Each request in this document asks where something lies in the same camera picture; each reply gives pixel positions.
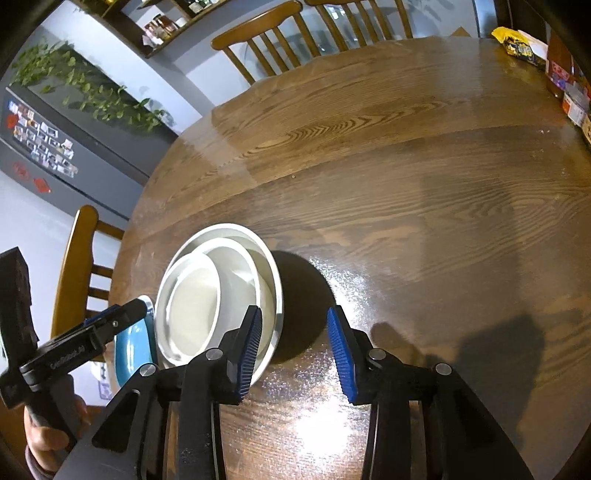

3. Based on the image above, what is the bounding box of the cluster of fridge photo magnets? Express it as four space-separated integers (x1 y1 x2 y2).
7 102 77 176

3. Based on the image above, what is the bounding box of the dark wooden wall shelf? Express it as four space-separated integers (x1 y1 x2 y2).
74 0 232 59

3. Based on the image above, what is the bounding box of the person's left forearm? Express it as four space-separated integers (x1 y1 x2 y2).
23 449 63 478

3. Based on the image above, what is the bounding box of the blue square plate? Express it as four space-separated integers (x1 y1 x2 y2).
113 318 156 389

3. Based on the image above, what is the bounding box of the yellow snack packet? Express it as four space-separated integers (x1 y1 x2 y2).
490 26 550 70

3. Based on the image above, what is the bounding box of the large white bowl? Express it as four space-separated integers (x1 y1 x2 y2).
154 223 283 386

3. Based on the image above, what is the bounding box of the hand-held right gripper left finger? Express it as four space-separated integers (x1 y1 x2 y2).
60 305 264 480

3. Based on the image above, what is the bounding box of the red sauce bottle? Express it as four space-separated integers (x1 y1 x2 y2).
545 32 581 100

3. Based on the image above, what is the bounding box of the grey refrigerator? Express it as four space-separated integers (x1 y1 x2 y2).
0 46 179 219

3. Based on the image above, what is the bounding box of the wooden slat-back chair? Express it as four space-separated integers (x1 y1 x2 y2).
211 0 322 86
305 0 416 52

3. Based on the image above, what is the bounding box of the medium white bowl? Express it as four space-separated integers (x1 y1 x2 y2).
182 234 273 352

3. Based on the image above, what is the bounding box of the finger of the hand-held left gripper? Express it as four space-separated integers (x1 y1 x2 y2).
83 308 122 329
99 298 149 343

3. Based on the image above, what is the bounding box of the wooden chair with curved back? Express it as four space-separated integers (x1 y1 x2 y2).
51 205 125 334

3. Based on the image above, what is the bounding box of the row of shelf jars and bottles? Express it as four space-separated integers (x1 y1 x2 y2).
143 0 219 40

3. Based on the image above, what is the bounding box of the small white-label jar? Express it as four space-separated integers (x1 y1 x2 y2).
562 90 590 126

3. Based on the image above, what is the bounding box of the long green vine plant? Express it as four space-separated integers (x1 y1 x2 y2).
11 39 174 135

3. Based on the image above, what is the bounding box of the white ceramic pot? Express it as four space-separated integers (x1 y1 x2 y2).
156 253 223 366

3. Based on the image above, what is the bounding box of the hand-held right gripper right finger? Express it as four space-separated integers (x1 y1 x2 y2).
327 305 527 480

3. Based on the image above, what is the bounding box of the person's left hand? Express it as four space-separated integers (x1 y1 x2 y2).
23 394 92 463

